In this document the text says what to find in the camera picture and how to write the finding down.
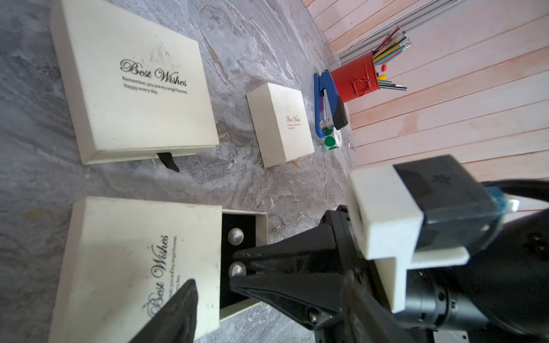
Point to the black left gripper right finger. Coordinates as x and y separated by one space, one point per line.
365 319

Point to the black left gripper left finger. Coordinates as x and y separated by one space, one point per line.
176 321

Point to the cream drawer jewelry box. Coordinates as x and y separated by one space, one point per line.
124 260

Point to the pearl earring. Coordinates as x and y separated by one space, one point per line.
235 236
237 269

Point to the red pencil cup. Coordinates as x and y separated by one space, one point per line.
356 78

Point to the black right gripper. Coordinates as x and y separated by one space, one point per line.
311 300

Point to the cream small gift box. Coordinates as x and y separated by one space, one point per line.
280 123

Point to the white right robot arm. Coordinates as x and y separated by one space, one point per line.
501 295

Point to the cream large gift box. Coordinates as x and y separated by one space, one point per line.
135 89

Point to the coloured pencils bundle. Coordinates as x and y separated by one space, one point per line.
391 47

